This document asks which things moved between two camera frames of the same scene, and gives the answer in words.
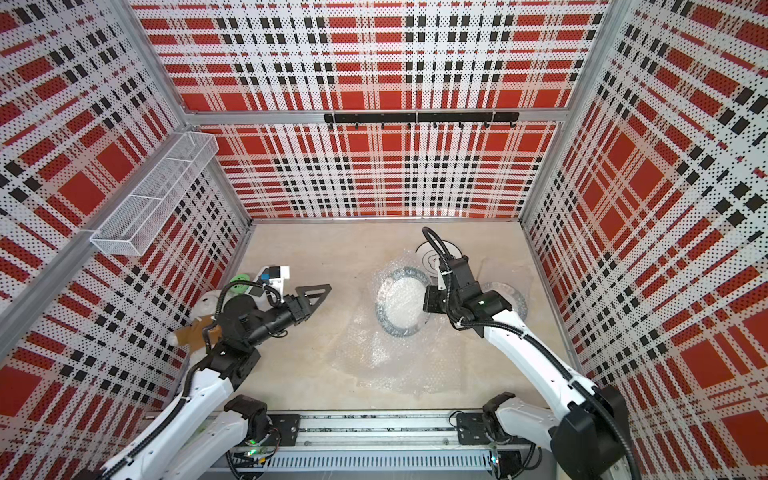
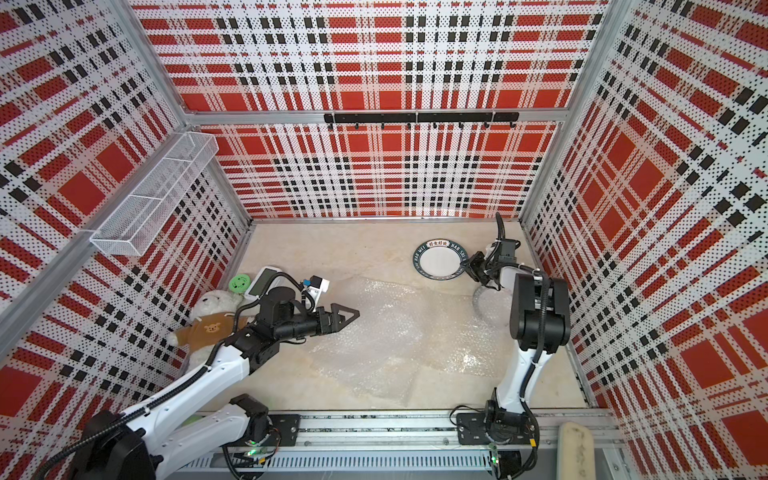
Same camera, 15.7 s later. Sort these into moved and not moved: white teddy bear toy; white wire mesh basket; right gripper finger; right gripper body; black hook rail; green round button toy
Moved: right gripper finger; right gripper body
Not moved: black hook rail; white teddy bear toy; white wire mesh basket; green round button toy
